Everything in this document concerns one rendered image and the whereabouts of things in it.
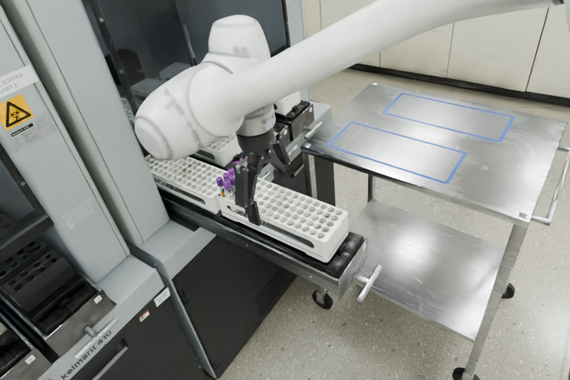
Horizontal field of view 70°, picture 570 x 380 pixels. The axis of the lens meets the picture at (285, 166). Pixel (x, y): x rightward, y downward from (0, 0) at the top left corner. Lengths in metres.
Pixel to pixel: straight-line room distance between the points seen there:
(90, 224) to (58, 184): 0.13
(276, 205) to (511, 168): 0.59
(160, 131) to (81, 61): 0.36
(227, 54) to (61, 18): 0.33
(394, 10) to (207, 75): 0.26
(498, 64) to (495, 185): 2.04
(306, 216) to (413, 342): 0.95
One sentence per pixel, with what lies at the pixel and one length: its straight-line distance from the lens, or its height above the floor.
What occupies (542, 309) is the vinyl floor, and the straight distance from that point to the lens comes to 1.94.
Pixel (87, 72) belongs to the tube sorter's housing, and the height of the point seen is 1.20.
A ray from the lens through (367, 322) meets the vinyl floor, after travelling 1.75.
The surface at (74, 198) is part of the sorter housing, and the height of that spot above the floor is 0.97.
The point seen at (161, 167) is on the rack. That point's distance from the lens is 1.15.
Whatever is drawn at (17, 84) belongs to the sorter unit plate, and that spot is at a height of 1.23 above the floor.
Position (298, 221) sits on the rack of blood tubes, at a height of 0.88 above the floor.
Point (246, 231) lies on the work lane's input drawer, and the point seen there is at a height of 0.81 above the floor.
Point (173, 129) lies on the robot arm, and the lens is 0.58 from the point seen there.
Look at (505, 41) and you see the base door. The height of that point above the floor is 0.40.
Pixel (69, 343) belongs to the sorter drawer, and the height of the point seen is 0.75.
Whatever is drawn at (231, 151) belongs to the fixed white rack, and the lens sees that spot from 1.17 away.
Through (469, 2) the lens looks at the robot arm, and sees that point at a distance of 0.53.
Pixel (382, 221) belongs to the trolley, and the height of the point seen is 0.28.
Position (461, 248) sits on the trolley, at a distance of 1.66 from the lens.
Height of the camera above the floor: 1.50
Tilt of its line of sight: 38 degrees down
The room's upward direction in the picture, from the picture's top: 8 degrees counter-clockwise
